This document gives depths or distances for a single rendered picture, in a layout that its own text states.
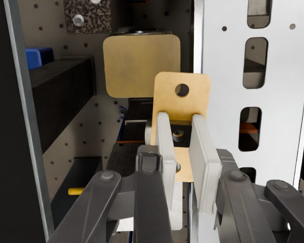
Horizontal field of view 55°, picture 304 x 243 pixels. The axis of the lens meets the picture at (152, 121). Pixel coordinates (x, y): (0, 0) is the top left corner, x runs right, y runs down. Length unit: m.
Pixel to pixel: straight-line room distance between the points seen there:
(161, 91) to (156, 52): 0.15
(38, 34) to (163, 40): 0.48
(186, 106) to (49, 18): 0.60
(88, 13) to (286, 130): 0.34
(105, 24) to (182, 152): 0.17
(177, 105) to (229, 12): 0.26
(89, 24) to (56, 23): 0.43
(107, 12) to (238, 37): 0.20
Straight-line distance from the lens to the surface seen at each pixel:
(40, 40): 0.78
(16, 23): 0.30
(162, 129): 0.17
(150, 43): 0.35
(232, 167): 0.16
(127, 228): 0.41
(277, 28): 0.46
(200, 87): 0.20
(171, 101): 0.20
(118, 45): 0.35
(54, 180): 0.89
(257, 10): 0.46
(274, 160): 0.51
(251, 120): 0.62
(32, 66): 0.79
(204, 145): 0.16
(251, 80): 0.47
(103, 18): 0.33
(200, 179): 0.16
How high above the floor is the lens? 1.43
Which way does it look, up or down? 72 degrees down
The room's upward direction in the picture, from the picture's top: 179 degrees counter-clockwise
